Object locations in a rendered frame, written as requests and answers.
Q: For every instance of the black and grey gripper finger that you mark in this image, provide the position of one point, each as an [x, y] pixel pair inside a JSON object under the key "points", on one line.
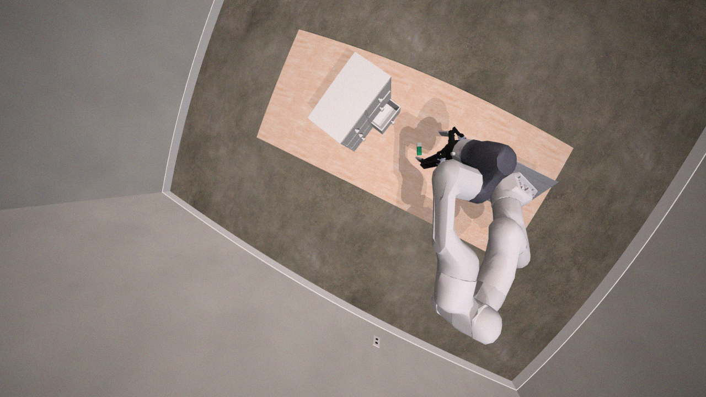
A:
{"points": [[450, 134], [432, 161]]}

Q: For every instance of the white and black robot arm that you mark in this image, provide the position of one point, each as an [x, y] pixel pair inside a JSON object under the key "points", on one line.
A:
{"points": [[467, 296]]}

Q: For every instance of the grey chest of drawers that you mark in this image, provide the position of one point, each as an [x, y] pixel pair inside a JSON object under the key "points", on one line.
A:
{"points": [[348, 97]]}

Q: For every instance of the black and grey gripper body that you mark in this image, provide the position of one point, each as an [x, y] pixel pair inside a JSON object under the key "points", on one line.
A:
{"points": [[449, 148]]}

